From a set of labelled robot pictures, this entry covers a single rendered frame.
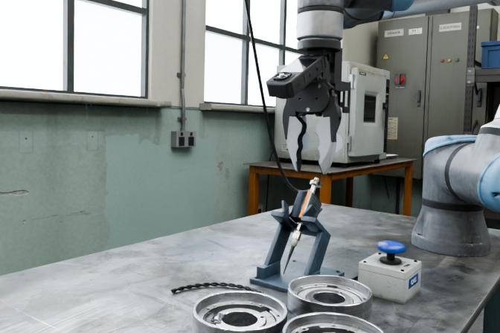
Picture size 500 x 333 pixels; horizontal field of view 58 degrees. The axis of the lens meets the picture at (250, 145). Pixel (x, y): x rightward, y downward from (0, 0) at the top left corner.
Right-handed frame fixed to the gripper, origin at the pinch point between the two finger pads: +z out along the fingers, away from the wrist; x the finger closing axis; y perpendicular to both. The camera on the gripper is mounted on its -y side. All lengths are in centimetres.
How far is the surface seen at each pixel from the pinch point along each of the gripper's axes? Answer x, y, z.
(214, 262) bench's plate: 15.2, -5.4, 18.0
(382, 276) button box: -13.4, -1.7, 14.9
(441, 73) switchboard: 70, 358, -52
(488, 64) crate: 29, 331, -55
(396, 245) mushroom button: -14.4, 0.8, 10.7
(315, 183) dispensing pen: -0.5, 1.6, 3.0
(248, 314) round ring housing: -5.8, -23.2, 15.2
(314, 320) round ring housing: -13.1, -21.0, 14.6
